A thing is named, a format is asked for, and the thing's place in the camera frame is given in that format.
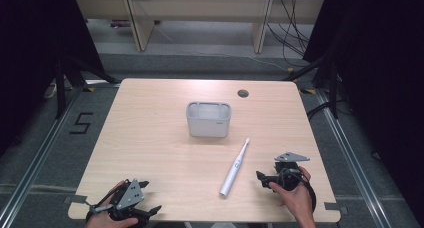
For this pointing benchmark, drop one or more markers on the beige wooden desk frame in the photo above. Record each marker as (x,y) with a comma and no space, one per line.
(200,8)

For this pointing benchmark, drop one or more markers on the yellow black floor tape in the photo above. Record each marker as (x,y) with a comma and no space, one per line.
(88,89)
(308,91)

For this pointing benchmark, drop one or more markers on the grey tape piece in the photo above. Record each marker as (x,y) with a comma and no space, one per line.
(76,198)
(335,207)

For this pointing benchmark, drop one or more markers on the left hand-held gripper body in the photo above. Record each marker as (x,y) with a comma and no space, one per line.
(130,195)

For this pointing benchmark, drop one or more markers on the person's right hand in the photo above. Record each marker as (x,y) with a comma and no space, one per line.
(296,198)

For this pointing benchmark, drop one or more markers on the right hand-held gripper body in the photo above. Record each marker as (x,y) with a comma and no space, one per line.
(289,174)

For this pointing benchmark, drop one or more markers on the metal floor rail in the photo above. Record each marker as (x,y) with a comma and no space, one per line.
(36,161)
(353,161)

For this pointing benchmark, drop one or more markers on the white electric toothbrush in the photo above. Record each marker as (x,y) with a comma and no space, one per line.
(234,171)

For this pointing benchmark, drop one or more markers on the grey white toothbrush holder box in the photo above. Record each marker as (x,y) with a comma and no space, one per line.
(208,124)

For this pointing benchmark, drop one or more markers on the black tape floor numeral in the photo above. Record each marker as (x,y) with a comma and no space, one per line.
(81,123)

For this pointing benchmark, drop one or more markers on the black metal stand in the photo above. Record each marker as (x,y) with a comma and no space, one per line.
(333,88)
(60,88)

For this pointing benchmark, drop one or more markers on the black curtain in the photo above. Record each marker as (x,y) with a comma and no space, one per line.
(36,54)
(383,71)

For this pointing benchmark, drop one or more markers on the person's left hand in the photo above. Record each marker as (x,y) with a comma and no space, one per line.
(107,219)

